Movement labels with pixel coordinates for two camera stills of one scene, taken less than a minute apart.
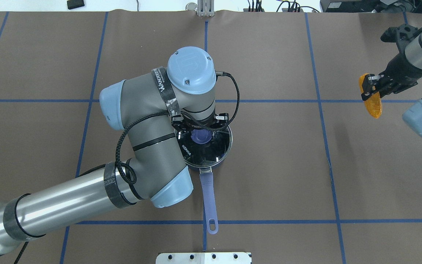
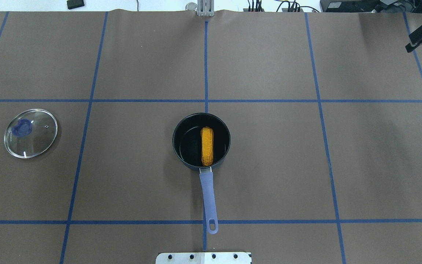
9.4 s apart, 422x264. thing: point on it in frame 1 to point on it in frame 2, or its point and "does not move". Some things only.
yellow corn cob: [374, 103] to [207, 140]
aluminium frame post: [206, 8] does not move
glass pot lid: [202, 148] to [29, 134]
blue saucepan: [205, 149] does not move
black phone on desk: [73, 4] does not move
